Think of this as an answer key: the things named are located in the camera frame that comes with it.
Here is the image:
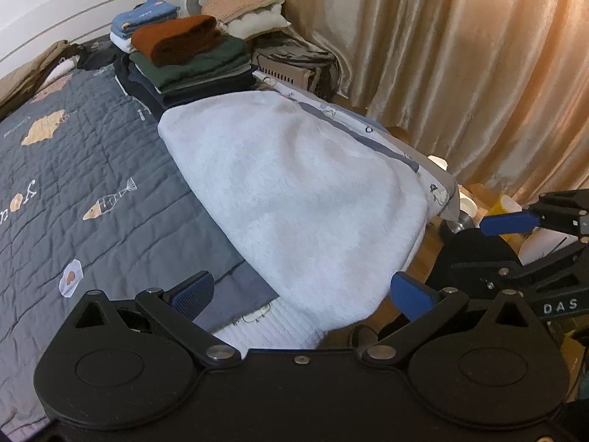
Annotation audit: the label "white pillow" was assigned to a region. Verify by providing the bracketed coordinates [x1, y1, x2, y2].
[225, 9, 293, 40]

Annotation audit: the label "steel bowl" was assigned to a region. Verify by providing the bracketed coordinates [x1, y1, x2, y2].
[442, 214, 475, 236]

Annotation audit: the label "black crumpled garments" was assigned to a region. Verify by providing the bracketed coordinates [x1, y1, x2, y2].
[76, 41, 118, 70]

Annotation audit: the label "white folded sweater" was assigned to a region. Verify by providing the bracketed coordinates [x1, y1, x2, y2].
[109, 30, 139, 53]

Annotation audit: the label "white hoodie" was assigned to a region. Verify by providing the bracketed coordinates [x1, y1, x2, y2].
[158, 91, 431, 332]

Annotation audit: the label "stack of dark folded clothes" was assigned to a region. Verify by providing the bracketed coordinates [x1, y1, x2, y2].
[113, 53, 258, 111]

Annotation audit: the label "white bucket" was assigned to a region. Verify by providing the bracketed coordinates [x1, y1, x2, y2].
[520, 230, 581, 268]

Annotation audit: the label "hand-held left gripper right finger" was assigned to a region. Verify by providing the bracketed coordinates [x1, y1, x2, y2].
[363, 271, 535, 370]

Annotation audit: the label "beige plastic basket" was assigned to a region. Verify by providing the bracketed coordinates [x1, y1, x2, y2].
[255, 50, 339, 97]

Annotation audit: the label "white headboard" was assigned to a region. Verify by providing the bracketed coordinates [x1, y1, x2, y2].
[0, 0, 152, 74]

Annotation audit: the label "blue folded sweater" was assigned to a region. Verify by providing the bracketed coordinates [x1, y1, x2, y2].
[112, 0, 180, 35]

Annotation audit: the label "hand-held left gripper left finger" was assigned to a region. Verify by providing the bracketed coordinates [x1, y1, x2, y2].
[73, 271, 242, 370]

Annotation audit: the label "golden curtain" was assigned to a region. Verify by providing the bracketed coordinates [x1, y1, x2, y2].
[271, 0, 589, 203]

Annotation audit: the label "khaki folded clothes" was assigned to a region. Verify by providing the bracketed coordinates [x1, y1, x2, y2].
[0, 39, 79, 120]

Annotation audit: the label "rust brown folded sweater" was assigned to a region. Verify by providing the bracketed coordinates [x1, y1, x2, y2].
[131, 15, 224, 67]

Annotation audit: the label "camouflage cloth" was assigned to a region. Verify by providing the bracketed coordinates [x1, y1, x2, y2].
[253, 37, 336, 63]

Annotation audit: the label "white crumpled garment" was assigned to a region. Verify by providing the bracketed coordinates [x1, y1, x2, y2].
[46, 57, 77, 79]

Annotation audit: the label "grey printed quilt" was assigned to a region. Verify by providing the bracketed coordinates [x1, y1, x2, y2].
[0, 39, 277, 424]

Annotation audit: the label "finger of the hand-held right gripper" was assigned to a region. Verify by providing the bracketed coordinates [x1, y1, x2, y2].
[449, 243, 589, 292]
[479, 190, 589, 243]

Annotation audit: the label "dark green folded sweater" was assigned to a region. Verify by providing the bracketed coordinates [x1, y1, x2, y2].
[129, 37, 251, 95]

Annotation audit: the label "beige knitted cushion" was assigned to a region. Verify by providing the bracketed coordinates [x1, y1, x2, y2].
[201, 0, 283, 24]

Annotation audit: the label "yellow container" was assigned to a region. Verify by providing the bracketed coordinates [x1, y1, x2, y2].
[488, 193, 525, 240]

